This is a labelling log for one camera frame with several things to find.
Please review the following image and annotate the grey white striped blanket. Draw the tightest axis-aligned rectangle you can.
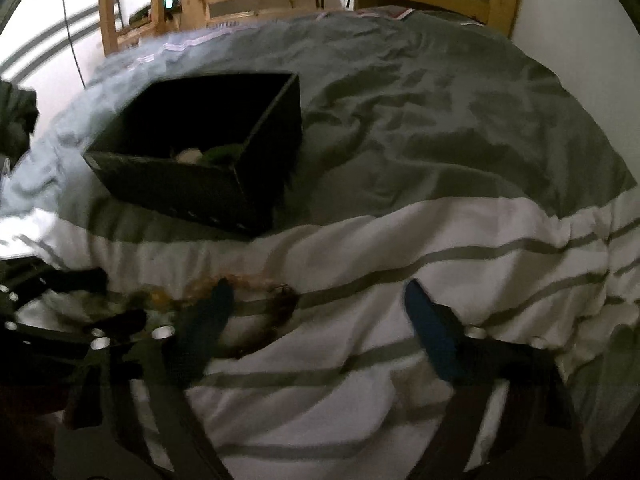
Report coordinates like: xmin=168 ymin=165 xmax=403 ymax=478
xmin=0 ymin=5 xmax=640 ymax=480

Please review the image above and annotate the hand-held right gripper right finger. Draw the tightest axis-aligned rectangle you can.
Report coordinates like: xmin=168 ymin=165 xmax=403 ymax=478
xmin=403 ymin=279 xmax=592 ymax=480

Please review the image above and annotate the wooden ladder rack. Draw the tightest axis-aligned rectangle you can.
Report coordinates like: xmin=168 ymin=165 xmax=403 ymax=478
xmin=98 ymin=0 xmax=167 ymax=57

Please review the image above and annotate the brown patterned cloth item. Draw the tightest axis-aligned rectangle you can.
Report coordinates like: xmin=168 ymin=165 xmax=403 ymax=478
xmin=127 ymin=274 xmax=302 ymax=357

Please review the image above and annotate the black cardboard box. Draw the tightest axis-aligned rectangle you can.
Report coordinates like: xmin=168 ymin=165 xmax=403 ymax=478
xmin=82 ymin=72 xmax=304 ymax=239

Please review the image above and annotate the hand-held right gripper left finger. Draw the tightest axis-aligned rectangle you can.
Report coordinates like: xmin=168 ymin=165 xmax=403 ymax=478
xmin=56 ymin=279 xmax=237 ymax=480

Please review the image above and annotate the dark cloth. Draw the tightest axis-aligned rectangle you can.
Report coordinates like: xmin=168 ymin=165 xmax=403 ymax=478
xmin=0 ymin=79 xmax=41 ymax=162

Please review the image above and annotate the thin dark cable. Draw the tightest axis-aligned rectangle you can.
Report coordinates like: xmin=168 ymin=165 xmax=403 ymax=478
xmin=60 ymin=0 xmax=87 ymax=87

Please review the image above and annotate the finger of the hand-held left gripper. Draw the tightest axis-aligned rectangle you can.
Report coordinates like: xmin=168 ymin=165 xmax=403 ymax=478
xmin=2 ymin=309 xmax=149 ymax=357
xmin=0 ymin=267 xmax=110 ymax=311

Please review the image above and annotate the green item in box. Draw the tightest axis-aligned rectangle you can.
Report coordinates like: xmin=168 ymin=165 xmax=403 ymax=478
xmin=200 ymin=145 xmax=242 ymax=165

